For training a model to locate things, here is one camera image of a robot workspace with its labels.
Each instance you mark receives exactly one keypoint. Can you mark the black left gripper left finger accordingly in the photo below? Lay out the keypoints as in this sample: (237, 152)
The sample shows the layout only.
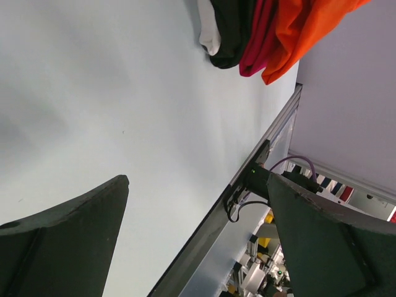
(65, 250)

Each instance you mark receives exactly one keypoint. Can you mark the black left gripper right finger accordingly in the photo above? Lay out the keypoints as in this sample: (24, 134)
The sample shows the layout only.
(329, 249)

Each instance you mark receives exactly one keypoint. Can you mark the magenta t shirt stack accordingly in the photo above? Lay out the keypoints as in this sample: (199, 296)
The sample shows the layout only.
(262, 39)

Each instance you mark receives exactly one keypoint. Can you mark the orange t shirt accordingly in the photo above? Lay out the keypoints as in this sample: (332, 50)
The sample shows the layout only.
(300, 25)

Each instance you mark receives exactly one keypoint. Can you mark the white t shirt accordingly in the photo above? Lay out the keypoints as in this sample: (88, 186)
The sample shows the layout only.
(209, 37)

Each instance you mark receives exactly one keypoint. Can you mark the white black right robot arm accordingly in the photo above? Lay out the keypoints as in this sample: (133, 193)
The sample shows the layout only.
(256, 181)

